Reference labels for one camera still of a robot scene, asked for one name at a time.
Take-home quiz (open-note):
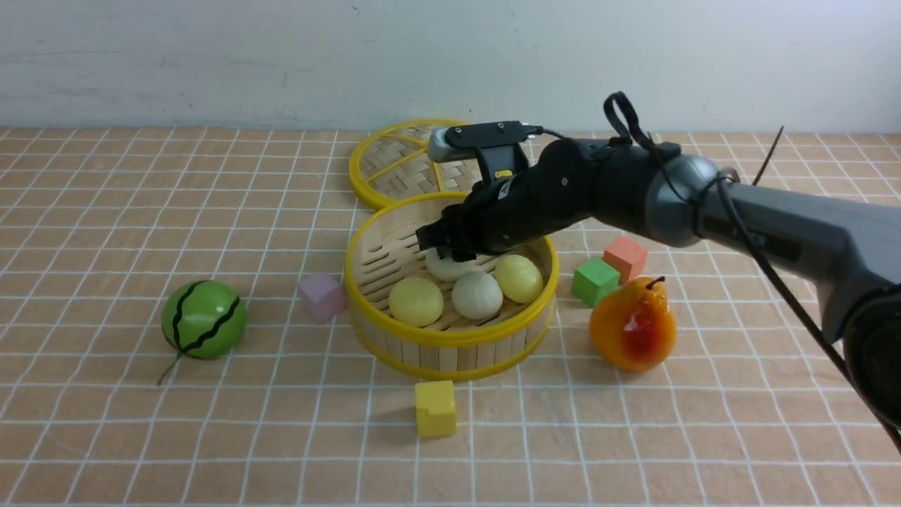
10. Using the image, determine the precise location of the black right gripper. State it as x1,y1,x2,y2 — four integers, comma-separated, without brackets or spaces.
416,138,610,262

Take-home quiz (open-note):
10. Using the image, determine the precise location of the yellow bun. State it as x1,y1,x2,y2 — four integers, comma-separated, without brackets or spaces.
493,254,544,304
389,276,444,327

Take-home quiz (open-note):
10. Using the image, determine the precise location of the white bun front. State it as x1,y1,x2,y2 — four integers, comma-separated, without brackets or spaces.
451,272,504,320

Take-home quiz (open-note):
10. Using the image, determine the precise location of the white bun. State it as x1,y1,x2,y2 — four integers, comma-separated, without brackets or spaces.
425,249,476,282
451,272,504,320

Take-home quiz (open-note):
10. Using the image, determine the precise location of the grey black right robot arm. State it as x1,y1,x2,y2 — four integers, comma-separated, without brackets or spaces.
416,138,900,427

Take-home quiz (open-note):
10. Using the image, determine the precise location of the bamboo steamer lid yellow rim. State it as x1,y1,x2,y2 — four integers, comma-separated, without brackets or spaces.
348,118,481,211

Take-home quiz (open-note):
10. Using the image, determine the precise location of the bamboo steamer tray yellow rim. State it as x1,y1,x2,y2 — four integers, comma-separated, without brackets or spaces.
344,192,560,382

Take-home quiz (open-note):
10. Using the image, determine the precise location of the salmon pink cube block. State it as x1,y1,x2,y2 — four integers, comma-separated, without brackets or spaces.
602,235,649,285

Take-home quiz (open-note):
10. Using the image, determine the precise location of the green cube block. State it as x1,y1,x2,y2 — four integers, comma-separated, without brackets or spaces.
572,258,620,308

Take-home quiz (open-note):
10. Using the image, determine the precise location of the orange toy pear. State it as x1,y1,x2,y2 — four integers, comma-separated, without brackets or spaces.
588,276,678,373

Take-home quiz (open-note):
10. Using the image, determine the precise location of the yellow cube block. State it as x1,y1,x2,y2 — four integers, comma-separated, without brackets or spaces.
414,380,457,439

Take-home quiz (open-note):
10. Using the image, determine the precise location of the purple cube block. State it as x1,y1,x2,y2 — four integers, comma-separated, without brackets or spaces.
297,273,347,324

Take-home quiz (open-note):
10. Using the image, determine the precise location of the green toy watermelon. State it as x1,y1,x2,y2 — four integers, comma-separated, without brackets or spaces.
157,280,247,386

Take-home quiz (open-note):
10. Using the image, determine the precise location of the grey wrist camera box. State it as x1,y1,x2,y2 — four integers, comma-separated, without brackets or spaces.
427,121,544,164

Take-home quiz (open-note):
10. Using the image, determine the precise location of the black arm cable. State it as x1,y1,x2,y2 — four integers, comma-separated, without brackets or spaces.
528,92,901,451

